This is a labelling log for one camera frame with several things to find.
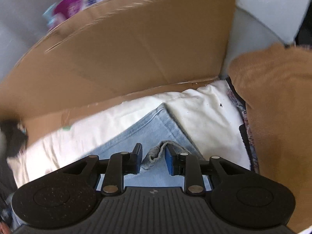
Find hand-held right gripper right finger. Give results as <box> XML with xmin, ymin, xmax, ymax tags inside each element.
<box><xmin>164</xmin><ymin>145</ymin><xmax>244</xmax><ymax>196</ymax></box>

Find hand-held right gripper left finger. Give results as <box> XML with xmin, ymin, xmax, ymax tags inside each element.
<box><xmin>62</xmin><ymin>143</ymin><xmax>143</xmax><ymax>196</ymax></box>

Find blue denim jeans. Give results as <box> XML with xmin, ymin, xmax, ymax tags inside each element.
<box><xmin>93</xmin><ymin>102</ymin><xmax>210</xmax><ymax>191</ymax></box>

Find cream bear print bed sheet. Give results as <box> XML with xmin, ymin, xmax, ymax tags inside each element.
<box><xmin>7</xmin><ymin>79</ymin><xmax>251</xmax><ymax>188</ymax></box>

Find leopard print cloth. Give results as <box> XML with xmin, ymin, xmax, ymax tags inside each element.
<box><xmin>225</xmin><ymin>77</ymin><xmax>260</xmax><ymax>173</ymax></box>

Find brown cardboard sheet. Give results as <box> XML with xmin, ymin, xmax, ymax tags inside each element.
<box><xmin>0</xmin><ymin>0</ymin><xmax>237</xmax><ymax>139</ymax></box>

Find brown folded blanket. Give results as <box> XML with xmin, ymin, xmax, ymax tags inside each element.
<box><xmin>227</xmin><ymin>43</ymin><xmax>312</xmax><ymax>234</ymax></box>

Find black garment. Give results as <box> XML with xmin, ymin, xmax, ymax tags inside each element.
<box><xmin>0</xmin><ymin>118</ymin><xmax>28</xmax><ymax>159</ymax></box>

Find purple packet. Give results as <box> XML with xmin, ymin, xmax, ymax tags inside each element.
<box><xmin>54</xmin><ymin>0</ymin><xmax>84</xmax><ymax>21</ymax></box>

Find grey cabinet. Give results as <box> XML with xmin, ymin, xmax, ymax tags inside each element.
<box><xmin>0</xmin><ymin>0</ymin><xmax>74</xmax><ymax>81</ymax></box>

